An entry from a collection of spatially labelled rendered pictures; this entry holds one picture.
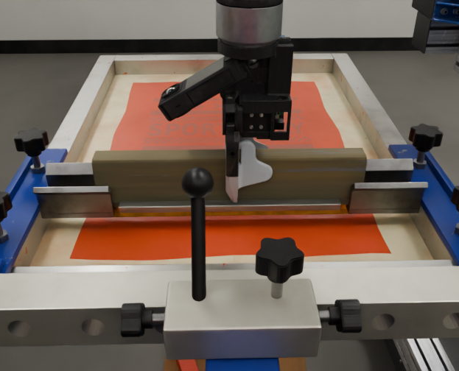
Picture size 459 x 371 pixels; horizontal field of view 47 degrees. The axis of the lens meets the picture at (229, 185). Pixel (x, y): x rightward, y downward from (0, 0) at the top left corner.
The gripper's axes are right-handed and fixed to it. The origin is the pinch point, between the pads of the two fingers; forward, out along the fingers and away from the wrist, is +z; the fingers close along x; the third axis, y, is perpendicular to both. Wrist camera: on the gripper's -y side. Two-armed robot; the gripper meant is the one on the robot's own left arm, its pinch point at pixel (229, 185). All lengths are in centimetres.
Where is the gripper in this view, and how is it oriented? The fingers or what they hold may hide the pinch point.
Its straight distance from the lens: 71.1
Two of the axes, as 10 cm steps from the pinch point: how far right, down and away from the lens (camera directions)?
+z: -0.1, 8.5, 5.3
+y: 10.0, -0.1, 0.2
